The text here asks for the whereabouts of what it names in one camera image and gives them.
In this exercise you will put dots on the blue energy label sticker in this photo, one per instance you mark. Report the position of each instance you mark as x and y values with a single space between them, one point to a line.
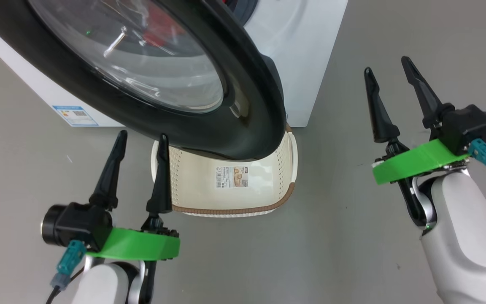
75 115

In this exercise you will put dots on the white front-load washing machine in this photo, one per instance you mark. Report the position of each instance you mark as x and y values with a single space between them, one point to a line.
306 50

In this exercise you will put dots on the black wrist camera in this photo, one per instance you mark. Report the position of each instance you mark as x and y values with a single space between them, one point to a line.
78 223
468 124

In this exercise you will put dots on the round grey glass washer door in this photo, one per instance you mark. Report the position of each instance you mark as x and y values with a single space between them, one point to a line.
243 105

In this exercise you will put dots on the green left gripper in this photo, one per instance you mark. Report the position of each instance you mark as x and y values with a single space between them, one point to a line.
141 245

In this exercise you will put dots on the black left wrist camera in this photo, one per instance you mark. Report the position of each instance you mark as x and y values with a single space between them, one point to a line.
78 223

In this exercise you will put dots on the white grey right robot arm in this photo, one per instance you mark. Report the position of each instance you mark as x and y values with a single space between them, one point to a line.
466 236

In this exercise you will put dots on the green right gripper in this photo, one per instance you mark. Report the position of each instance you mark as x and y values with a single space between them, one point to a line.
416 162

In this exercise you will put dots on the cream basket with brown rim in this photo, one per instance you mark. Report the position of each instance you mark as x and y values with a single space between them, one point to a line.
192 190

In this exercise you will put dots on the printed product label sticker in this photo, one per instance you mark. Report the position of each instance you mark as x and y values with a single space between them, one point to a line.
231 177

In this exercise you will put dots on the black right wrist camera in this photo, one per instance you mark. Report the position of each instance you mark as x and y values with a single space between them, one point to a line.
468 124

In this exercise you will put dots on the teal left camera connector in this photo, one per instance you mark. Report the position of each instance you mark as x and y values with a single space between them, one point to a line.
70 259

